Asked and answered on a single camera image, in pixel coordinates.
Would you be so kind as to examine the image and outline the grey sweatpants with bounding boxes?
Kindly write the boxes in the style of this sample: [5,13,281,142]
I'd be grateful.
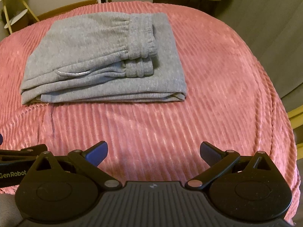
[20,12,187,104]

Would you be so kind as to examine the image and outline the yellow two-tier side table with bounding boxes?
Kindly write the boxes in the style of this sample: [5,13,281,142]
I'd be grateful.
[1,0,40,35]

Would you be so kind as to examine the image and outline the wooden bed frame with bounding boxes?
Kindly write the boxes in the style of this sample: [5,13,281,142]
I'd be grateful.
[37,0,98,21]

